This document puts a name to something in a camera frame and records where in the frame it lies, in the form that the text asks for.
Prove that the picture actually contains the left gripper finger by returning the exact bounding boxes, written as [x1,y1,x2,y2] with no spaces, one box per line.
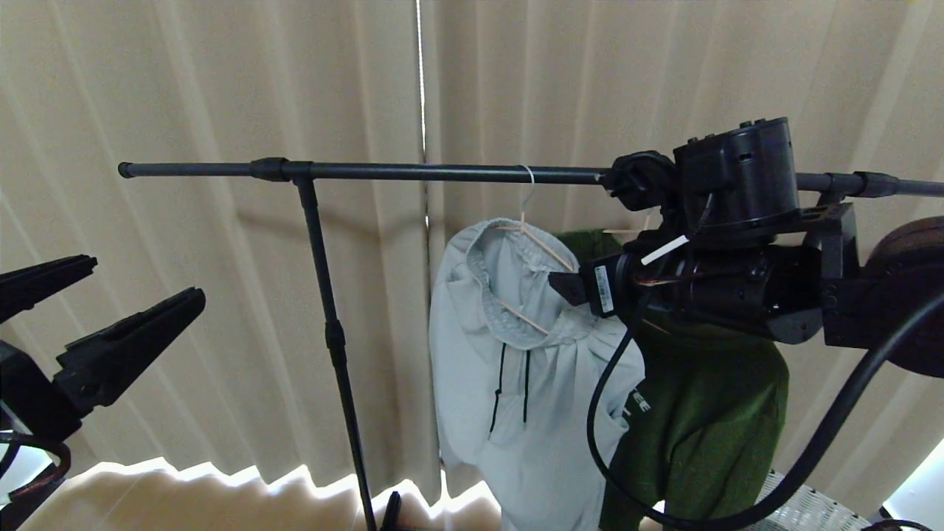
[52,286,207,418]
[0,254,99,325]

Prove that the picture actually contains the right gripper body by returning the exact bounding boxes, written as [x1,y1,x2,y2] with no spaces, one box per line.
[589,246,825,346]

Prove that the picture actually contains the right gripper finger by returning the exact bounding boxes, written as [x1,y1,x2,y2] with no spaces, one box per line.
[548,267,593,308]

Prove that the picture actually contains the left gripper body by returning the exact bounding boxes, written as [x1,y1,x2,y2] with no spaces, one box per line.
[0,339,83,444]

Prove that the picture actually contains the pale grey shorts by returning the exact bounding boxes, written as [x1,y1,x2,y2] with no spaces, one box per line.
[428,218,647,531]

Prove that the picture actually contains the black clothes rack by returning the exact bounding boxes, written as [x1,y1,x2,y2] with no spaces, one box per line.
[118,150,944,531]

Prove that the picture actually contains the white laundry basket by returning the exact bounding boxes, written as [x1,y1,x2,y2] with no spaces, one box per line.
[736,471,875,531]

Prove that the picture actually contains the green long-sleeved shirt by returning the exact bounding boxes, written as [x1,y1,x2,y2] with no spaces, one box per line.
[555,228,791,531]

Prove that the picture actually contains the beige curtain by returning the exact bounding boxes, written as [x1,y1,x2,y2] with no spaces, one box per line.
[0,0,944,531]

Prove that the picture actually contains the black cable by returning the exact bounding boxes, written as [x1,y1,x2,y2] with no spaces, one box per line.
[0,431,72,504]
[586,286,944,531]

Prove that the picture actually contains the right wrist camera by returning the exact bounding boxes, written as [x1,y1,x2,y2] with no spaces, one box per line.
[673,117,861,297]

